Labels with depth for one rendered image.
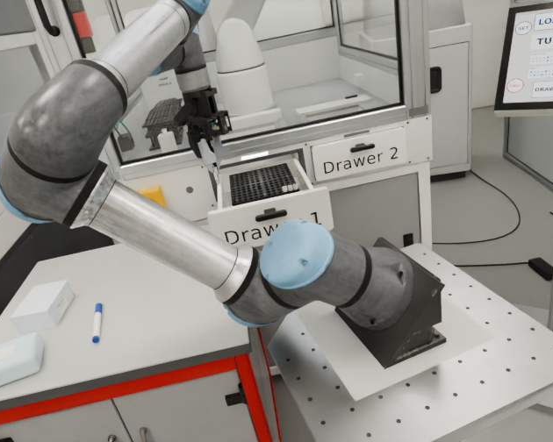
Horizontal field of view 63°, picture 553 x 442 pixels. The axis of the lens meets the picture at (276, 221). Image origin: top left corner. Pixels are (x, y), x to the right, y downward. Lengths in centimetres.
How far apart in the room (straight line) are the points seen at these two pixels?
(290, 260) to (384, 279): 17
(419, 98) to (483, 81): 358
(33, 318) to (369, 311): 76
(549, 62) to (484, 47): 351
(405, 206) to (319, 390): 90
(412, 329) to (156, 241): 44
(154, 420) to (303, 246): 58
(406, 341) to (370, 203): 78
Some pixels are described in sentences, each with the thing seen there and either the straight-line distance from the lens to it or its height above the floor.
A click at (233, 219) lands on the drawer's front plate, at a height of 90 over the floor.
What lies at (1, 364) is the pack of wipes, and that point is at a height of 80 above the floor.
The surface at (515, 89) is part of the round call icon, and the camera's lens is 142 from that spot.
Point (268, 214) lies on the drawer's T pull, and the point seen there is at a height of 91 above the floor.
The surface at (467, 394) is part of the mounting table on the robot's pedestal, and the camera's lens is 78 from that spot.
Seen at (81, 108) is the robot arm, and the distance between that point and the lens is 64.
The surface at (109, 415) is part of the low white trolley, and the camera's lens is 109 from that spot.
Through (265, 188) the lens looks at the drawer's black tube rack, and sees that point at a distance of 119.
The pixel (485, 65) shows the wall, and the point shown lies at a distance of 498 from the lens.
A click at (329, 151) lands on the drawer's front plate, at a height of 91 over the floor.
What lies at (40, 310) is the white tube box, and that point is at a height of 81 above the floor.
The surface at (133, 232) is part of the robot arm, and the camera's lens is 74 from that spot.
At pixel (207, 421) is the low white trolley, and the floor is 54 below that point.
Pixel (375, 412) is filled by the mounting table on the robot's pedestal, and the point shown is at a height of 76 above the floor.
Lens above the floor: 134
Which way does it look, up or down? 26 degrees down
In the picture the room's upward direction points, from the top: 11 degrees counter-clockwise
